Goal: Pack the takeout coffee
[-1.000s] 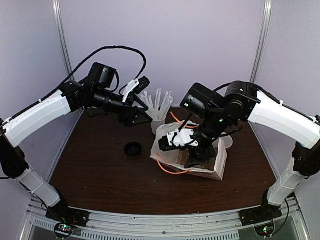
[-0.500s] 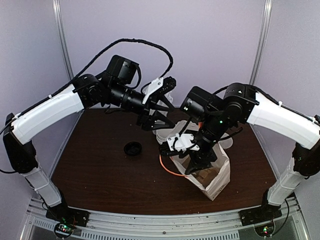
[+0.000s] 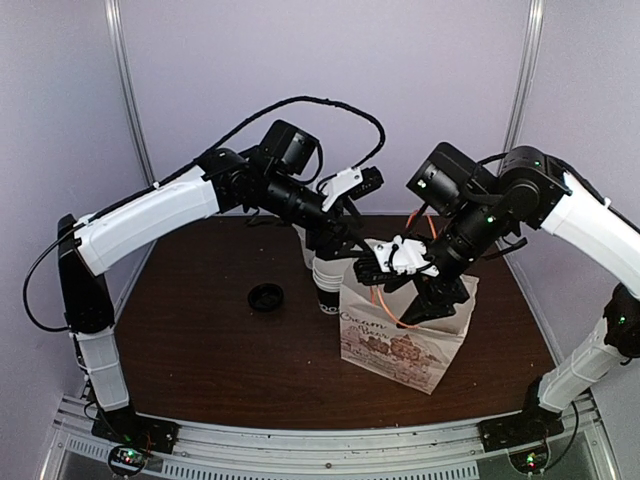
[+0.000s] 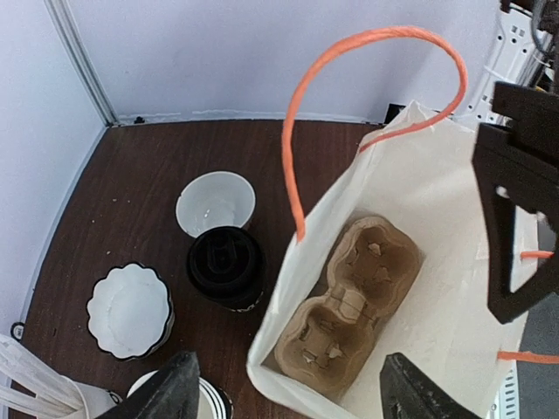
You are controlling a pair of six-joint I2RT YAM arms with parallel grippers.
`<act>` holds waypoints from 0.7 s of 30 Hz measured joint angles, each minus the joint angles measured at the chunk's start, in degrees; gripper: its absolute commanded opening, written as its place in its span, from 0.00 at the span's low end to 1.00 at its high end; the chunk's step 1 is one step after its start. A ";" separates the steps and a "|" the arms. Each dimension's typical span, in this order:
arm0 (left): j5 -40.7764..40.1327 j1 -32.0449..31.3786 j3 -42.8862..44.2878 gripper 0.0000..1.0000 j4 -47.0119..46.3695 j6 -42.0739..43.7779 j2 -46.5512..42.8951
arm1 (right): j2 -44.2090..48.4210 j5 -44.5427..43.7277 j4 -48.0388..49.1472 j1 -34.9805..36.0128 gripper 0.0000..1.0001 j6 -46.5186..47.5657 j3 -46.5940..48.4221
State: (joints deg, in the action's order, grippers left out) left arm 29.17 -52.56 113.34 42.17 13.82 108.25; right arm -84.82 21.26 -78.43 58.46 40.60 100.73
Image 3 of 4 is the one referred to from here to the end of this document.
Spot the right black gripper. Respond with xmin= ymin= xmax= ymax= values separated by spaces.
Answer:
xmin=399 ymin=193 xmax=507 ymax=329

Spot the stack of paper cups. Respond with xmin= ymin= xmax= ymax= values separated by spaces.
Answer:
xmin=312 ymin=257 xmax=348 ymax=315

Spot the white paper bag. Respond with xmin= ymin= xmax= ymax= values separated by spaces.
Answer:
xmin=339 ymin=265 xmax=479 ymax=395

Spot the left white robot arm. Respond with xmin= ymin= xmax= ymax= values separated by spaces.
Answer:
xmin=58 ymin=120 xmax=364 ymax=444

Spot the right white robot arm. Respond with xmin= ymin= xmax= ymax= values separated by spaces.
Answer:
xmin=407 ymin=142 xmax=639 ymax=442

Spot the white cup of straws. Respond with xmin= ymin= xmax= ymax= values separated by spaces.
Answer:
xmin=294 ymin=225 xmax=316 ymax=270

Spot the black lid on table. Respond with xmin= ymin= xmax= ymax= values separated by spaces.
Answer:
xmin=247 ymin=283 xmax=284 ymax=313

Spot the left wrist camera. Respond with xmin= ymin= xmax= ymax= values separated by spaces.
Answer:
xmin=320 ymin=167 xmax=384 ymax=212

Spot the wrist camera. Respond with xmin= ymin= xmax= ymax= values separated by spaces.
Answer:
xmin=320 ymin=167 xmax=384 ymax=212
xmin=353 ymin=235 xmax=440 ymax=286

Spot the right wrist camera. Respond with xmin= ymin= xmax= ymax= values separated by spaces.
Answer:
xmin=353 ymin=235 xmax=440 ymax=286

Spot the aluminium front rail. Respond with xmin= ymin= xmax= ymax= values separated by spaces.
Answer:
xmin=39 ymin=389 xmax=616 ymax=480

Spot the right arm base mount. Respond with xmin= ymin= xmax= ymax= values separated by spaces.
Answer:
xmin=478 ymin=412 xmax=564 ymax=452

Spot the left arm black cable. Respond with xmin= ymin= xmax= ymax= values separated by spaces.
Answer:
xmin=22 ymin=95 xmax=387 ymax=332

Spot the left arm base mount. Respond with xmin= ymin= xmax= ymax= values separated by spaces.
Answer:
xmin=91 ymin=406 xmax=179 ymax=454

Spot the right aluminium post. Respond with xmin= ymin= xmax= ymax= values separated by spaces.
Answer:
xmin=503 ymin=0 xmax=545 ymax=151

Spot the aluminium post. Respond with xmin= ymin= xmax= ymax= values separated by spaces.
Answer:
xmin=503 ymin=0 xmax=545 ymax=151
xmin=104 ymin=0 xmax=156 ymax=185

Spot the left aluminium post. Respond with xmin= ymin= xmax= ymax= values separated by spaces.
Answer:
xmin=104 ymin=0 xmax=156 ymax=185

